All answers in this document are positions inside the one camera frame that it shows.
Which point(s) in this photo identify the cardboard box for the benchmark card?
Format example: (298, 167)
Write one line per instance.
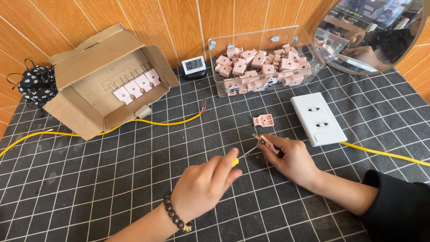
(84, 67)

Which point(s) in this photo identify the pink assembled plug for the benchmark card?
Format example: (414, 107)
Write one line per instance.
(122, 95)
(133, 89)
(153, 76)
(143, 82)

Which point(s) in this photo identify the black sleeve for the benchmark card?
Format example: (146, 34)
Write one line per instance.
(399, 208)

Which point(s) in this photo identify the pink plug cover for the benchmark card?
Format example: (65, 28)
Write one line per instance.
(263, 120)

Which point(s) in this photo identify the black floral fabric bag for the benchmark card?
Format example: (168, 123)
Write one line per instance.
(37, 84)

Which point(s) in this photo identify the black grid cutting mat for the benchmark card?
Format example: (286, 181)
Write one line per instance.
(100, 185)

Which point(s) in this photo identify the white ribbed plastic piece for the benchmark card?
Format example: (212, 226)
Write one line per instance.
(144, 111)

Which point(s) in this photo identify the clear plastic bin panda stickers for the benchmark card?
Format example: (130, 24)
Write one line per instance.
(302, 47)

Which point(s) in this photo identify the white digital clock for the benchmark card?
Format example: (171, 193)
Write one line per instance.
(194, 64)

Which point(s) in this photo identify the round gold-framed mirror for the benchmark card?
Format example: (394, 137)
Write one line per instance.
(369, 33)

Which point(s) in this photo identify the person's right hand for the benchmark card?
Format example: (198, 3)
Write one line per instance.
(295, 161)

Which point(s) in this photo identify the pile of pink plugs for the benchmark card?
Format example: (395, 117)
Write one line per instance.
(262, 67)

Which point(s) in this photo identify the white double wall socket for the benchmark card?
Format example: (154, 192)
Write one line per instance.
(317, 118)

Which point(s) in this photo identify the pink plug base with prongs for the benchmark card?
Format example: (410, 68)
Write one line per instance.
(270, 144)

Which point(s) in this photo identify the person's left hand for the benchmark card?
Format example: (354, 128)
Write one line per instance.
(198, 188)

